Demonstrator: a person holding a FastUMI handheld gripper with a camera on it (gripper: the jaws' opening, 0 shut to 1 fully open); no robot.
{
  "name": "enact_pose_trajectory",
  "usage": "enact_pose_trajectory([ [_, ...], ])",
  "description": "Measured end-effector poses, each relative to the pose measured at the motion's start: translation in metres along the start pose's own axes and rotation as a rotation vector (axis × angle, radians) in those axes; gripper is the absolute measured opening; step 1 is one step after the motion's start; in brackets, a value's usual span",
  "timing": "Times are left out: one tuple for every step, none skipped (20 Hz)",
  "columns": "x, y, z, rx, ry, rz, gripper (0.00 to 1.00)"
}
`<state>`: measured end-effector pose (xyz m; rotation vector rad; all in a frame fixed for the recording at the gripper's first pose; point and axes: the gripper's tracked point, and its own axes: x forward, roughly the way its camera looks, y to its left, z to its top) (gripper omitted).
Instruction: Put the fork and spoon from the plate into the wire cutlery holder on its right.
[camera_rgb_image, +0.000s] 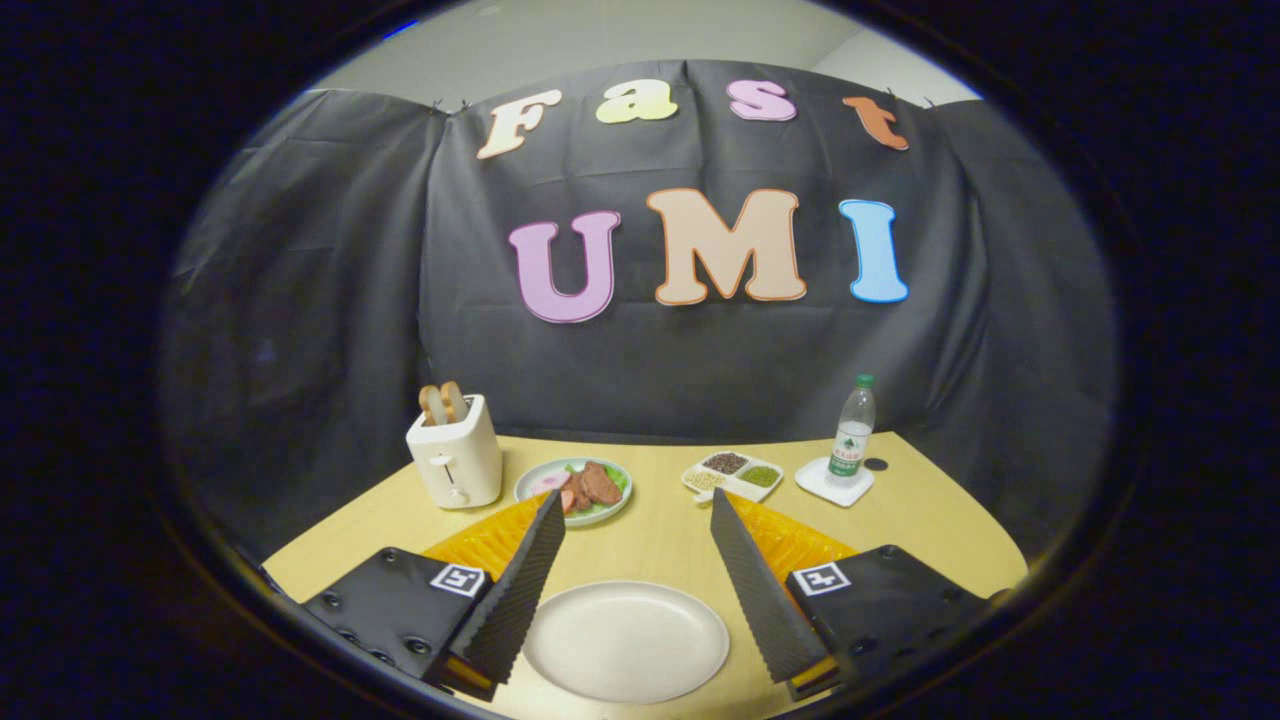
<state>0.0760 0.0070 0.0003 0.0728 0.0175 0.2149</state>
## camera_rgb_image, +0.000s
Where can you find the toast slice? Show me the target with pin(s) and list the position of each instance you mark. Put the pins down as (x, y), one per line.
(433, 405)
(454, 400)

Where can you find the black backdrop cloth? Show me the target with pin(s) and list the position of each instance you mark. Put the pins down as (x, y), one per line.
(350, 300)

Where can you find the large white plate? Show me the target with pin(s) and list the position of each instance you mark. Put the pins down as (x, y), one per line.
(625, 640)

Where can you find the white square coaster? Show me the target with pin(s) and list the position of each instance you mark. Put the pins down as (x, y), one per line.
(815, 482)

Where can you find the green-rimmed plate of meat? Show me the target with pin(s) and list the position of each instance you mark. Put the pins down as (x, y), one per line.
(592, 485)

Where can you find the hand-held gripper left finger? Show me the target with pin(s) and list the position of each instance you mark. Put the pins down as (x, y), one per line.
(400, 610)

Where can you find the white toaster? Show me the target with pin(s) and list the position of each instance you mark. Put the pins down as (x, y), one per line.
(460, 460)

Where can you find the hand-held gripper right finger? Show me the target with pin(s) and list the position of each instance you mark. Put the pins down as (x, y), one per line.
(880, 600)

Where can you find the white divided dish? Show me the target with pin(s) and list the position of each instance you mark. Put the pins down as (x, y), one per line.
(735, 478)

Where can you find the clear green-capped water bottle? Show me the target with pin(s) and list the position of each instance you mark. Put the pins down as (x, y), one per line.
(850, 430)

